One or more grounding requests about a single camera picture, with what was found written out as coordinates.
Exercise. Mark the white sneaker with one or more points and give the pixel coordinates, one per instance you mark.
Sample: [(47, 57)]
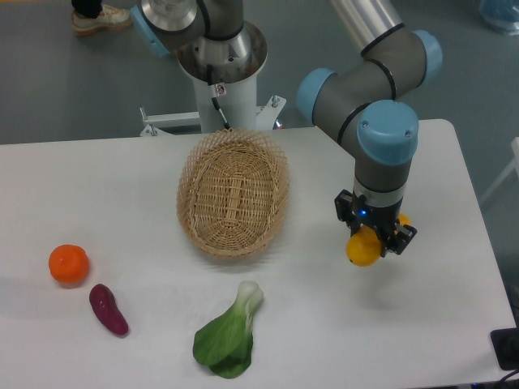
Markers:
[(110, 18)]

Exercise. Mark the green bok choy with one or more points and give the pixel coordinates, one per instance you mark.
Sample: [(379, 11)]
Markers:
[(225, 344)]

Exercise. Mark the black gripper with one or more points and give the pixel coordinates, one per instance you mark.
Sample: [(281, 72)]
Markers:
[(376, 210)]

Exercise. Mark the black device at edge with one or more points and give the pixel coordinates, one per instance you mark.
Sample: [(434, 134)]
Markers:
[(505, 345)]

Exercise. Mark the orange tangerine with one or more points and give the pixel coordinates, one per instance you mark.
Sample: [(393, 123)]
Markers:
[(69, 264)]

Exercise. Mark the white frame at right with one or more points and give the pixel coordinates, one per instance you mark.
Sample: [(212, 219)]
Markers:
[(509, 169)]

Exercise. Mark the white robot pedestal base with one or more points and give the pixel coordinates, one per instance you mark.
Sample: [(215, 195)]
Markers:
[(224, 77)]

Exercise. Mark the purple sweet potato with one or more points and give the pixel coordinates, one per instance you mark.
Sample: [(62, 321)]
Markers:
[(105, 308)]

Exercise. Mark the yellow mango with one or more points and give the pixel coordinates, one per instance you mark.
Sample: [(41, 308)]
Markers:
[(364, 248)]

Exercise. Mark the woven wicker basket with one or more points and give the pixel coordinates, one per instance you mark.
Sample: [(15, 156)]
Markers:
[(233, 193)]

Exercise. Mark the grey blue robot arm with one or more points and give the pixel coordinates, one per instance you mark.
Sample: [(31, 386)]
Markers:
[(361, 110)]

